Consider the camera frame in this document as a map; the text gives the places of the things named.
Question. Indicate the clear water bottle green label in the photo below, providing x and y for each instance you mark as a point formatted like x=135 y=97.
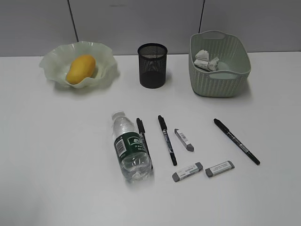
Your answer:
x=134 y=161

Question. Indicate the black marker pen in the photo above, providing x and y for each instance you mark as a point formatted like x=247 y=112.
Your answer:
x=142 y=135
x=236 y=141
x=167 y=139

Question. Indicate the white waste paper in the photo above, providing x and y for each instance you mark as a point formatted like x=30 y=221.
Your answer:
x=202 y=61

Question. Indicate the yellow mango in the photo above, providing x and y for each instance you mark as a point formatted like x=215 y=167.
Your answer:
x=81 y=68

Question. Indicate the white grey eraser upper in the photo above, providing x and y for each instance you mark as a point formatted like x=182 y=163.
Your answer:
x=183 y=139

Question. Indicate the white grey eraser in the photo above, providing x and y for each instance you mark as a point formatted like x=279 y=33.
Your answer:
x=220 y=168
x=183 y=139
x=187 y=172

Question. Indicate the black mesh pen holder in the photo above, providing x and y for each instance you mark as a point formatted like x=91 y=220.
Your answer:
x=152 y=59

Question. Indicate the white grey eraser lower left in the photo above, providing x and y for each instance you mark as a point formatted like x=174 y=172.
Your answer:
x=187 y=172

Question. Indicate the pale green wavy glass plate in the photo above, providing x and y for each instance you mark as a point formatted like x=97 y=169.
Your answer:
x=57 y=62

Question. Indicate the pale green woven plastic basket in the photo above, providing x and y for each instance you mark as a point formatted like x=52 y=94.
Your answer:
x=228 y=64

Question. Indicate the white grey eraser lower right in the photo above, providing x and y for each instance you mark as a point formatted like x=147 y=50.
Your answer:
x=220 y=168

